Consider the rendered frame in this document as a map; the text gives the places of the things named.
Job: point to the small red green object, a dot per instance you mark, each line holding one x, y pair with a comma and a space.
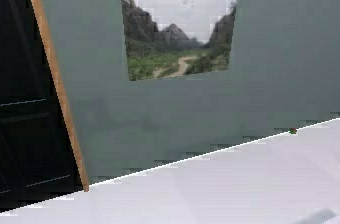
292, 131

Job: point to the black panelled room door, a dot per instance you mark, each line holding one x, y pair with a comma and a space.
18, 100

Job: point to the mountain landscape wall picture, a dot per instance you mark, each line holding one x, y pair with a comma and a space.
178, 40

